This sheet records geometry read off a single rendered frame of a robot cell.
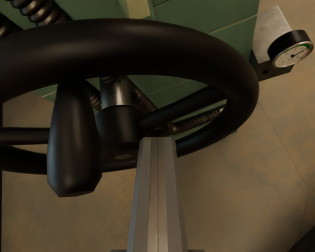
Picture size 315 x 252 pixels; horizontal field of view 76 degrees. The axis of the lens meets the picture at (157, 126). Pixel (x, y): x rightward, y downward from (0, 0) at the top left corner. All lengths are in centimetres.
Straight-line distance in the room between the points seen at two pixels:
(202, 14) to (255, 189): 81
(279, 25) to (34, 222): 144
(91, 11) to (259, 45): 36
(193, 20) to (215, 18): 4
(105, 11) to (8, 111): 174
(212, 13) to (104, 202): 103
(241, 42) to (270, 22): 10
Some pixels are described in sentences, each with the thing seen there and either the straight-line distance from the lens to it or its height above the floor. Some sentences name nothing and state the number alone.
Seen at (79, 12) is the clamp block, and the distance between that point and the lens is 20.
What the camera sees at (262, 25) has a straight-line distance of 52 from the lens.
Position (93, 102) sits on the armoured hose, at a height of 80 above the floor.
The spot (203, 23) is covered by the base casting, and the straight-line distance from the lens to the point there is 37.
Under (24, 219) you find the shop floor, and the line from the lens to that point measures 154.
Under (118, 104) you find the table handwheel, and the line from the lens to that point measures 22.
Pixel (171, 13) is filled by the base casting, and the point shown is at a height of 78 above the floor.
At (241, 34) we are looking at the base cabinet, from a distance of 42.
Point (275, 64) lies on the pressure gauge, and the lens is 43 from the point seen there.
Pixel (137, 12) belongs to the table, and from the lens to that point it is 22.
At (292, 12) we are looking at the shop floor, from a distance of 142.
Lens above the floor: 100
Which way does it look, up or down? 65 degrees down
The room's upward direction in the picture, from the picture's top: 46 degrees counter-clockwise
